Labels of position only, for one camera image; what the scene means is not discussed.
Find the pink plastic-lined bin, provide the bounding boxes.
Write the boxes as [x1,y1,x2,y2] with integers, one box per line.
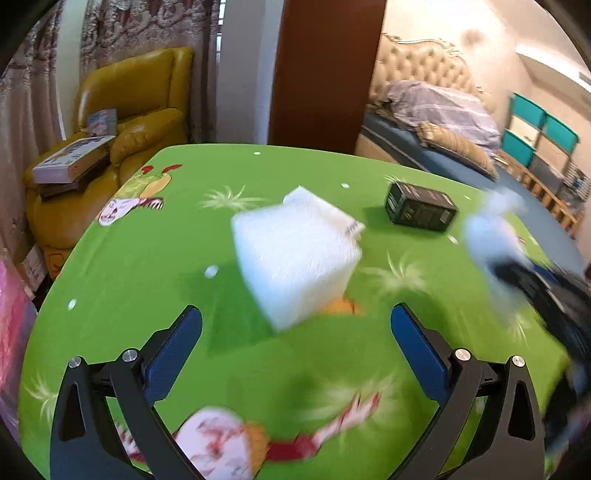
[0,258,38,422]

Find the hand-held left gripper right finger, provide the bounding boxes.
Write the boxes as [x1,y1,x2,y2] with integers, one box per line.
[390,303,548,480]

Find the striped lilac duvet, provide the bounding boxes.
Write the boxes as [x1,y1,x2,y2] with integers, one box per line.
[385,80,502,149]

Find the large white book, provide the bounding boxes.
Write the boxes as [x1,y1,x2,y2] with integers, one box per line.
[32,135,116,184]

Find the dark flat book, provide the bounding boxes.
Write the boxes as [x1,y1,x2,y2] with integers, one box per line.
[37,156,112,199]

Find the beige embroidered curtain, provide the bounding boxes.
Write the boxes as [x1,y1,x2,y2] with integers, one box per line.
[0,0,65,289]
[81,0,221,145]

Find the white foam block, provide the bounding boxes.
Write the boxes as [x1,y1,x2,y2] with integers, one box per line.
[231,185,366,332]

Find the brown wooden door frame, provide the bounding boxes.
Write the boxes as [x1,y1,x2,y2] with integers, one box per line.
[268,0,387,153]

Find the dark green box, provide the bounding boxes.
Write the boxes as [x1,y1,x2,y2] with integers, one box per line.
[384,181,459,232]

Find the teal storage cabinet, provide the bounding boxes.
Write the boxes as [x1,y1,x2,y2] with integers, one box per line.
[501,92,581,172]

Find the tan ruffled pillow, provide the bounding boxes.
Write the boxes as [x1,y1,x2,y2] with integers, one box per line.
[418,122,500,180]

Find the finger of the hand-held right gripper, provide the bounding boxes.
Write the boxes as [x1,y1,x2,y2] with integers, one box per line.
[489,259,555,306]

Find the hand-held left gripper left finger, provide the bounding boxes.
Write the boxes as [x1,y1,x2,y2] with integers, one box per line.
[50,305,204,480]

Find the wooden slatted rack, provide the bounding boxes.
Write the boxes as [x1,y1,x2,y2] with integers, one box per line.
[494,152,583,237]

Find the white wrapper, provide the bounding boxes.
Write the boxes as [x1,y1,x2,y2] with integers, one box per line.
[463,189,537,329]

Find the yellow leather armchair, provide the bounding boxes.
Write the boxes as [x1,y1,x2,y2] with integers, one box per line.
[24,46,195,278]

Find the small light blue box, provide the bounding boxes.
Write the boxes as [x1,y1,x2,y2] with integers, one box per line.
[87,108,119,137]

